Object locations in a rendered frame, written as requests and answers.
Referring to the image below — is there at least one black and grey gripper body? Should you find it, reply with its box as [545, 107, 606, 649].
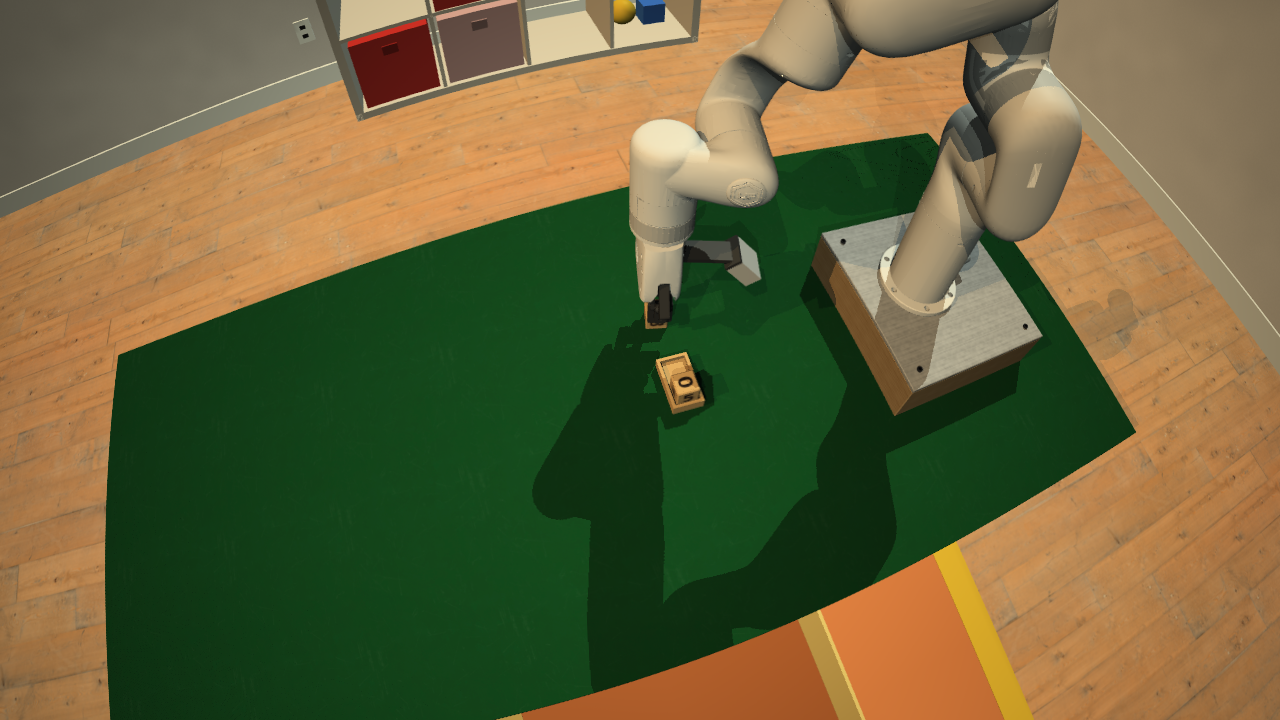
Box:
[630, 225, 694, 304]

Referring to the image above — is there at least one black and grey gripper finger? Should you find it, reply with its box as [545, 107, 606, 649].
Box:
[646, 284, 673, 324]

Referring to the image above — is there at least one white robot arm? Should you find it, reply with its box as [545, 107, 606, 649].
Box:
[628, 0, 1082, 316]

